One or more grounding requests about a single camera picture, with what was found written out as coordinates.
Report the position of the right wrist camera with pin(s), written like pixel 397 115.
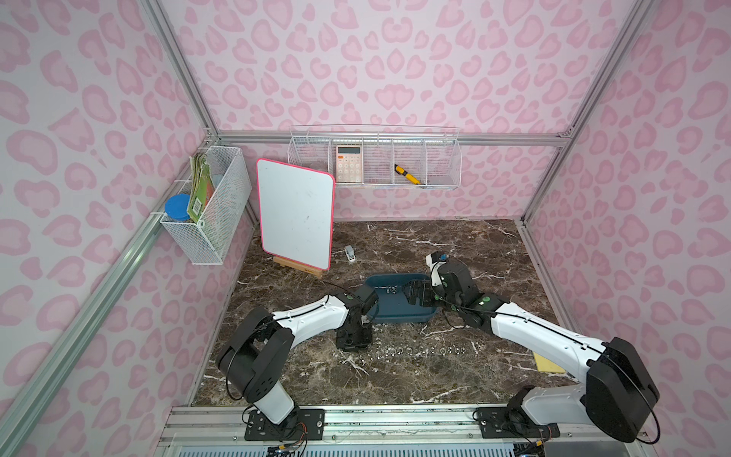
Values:
pixel 434 261

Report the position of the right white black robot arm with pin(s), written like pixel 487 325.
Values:
pixel 613 389

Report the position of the white wire wall shelf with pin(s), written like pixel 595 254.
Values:
pixel 434 158

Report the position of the white pink calculator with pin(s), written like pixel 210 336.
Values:
pixel 349 164

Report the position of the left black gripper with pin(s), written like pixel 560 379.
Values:
pixel 353 338

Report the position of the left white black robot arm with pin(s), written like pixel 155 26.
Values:
pixel 255 356

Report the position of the pink framed whiteboard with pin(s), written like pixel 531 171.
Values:
pixel 296 211

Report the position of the blue round lid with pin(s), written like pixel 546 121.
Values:
pixel 176 208

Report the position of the teal plastic storage box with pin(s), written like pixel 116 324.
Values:
pixel 411 305

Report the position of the yellow sticky note pad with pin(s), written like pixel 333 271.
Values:
pixel 546 366

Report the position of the green paper cards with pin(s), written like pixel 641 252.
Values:
pixel 201 186

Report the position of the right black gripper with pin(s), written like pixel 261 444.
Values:
pixel 421 291

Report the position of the white mesh wall basket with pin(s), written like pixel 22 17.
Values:
pixel 207 242

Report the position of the row of table wing nuts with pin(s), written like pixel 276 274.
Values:
pixel 409 353

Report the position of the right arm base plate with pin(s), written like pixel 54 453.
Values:
pixel 506 423

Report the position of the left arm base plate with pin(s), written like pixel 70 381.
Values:
pixel 307 422

